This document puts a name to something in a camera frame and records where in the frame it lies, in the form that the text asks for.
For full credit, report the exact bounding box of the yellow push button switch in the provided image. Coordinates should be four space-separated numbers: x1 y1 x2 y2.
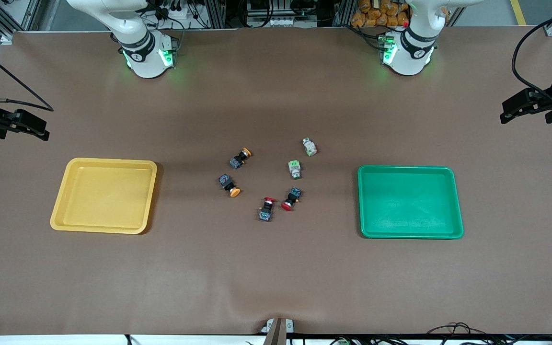
230 148 253 170
218 174 241 198

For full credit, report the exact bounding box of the yellow plastic tray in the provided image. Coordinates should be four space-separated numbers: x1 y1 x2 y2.
50 158 158 235

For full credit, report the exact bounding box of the green plastic tray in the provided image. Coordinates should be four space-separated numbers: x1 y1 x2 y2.
357 165 464 240

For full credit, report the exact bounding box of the pile of orange bread rolls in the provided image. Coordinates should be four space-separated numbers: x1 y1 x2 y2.
351 0 411 28

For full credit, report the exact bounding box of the red mushroom push button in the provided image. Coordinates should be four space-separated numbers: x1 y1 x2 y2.
281 187 303 212
258 196 277 222

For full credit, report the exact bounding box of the white power strip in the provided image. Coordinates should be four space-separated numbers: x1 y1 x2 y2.
251 17 301 28

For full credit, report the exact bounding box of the brown table mat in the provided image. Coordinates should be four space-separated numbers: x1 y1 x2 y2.
0 26 552 336

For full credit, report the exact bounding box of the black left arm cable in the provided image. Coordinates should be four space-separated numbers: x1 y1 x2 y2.
512 10 552 104

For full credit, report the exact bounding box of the aluminium frame post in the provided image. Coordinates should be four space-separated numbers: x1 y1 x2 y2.
333 0 356 27
204 0 227 29

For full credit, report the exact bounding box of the tangle of black cables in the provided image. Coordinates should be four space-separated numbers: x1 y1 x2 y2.
425 322 502 345

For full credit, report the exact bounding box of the metal table edge bracket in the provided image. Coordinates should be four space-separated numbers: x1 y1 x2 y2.
261 317 296 345

